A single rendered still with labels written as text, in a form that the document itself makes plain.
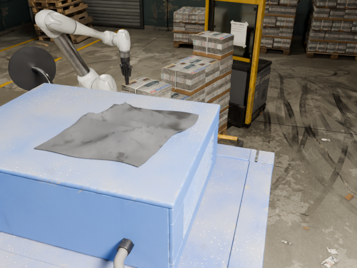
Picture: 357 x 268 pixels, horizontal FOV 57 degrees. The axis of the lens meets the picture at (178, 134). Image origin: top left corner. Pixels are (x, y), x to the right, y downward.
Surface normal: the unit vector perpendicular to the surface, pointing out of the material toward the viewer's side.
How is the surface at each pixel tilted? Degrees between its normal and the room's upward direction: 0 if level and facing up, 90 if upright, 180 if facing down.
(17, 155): 0
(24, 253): 0
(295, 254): 0
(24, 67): 90
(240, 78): 90
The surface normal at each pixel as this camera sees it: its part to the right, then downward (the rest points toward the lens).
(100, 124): -0.27, -0.19
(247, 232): 0.00, -0.87
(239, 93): -0.59, 0.40
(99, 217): -0.29, 0.47
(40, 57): 0.62, 0.39
